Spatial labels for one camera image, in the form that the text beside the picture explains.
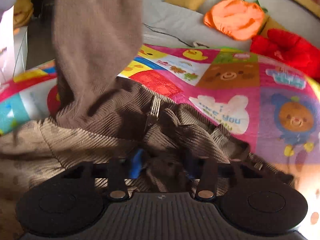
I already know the beige dotted brown knit garment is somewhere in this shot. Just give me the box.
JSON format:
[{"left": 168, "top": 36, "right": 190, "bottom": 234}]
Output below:
[{"left": 0, "top": 0, "right": 296, "bottom": 240}]

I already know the black cable on sofa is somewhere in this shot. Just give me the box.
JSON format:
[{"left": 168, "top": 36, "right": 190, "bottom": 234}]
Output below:
[{"left": 142, "top": 23, "right": 211, "bottom": 49}]

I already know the orange pumpkin plush cushion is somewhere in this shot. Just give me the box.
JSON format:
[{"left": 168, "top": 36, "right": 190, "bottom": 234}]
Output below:
[{"left": 203, "top": 0, "right": 267, "bottom": 41}]

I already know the red plush cushion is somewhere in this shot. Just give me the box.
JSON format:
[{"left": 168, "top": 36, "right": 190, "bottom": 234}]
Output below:
[{"left": 250, "top": 28, "right": 319, "bottom": 82}]

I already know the colourful cartoon play mat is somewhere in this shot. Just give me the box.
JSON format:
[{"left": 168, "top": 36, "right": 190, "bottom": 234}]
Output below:
[{"left": 1, "top": 44, "right": 319, "bottom": 239}]

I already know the grey sofa bed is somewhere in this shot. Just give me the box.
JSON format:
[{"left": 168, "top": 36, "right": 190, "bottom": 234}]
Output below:
[{"left": 142, "top": 2, "right": 251, "bottom": 51}]

